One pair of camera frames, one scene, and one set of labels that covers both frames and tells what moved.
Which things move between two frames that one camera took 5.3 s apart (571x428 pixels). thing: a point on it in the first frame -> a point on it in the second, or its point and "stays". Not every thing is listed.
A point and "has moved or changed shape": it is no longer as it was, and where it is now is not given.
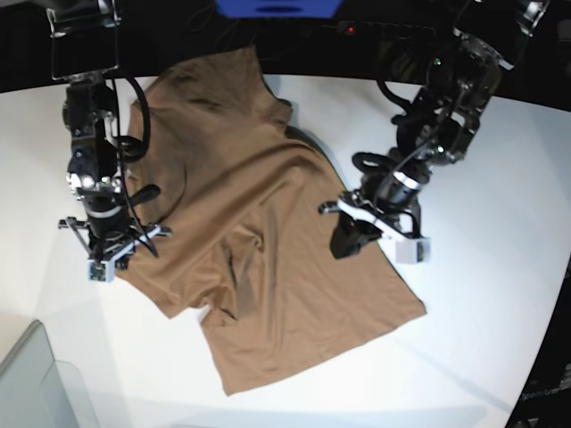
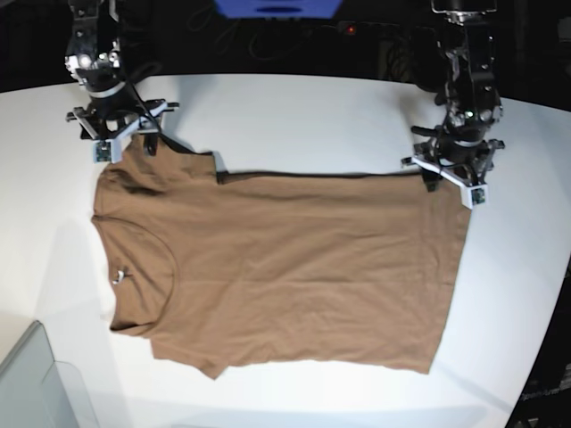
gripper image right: [387, 203] -> [467, 165]
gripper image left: [110, 235] -> [118, 117]
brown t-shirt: [232, 216] has moved or changed shape
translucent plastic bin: [38, 391] stays
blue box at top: [279, 9] stays
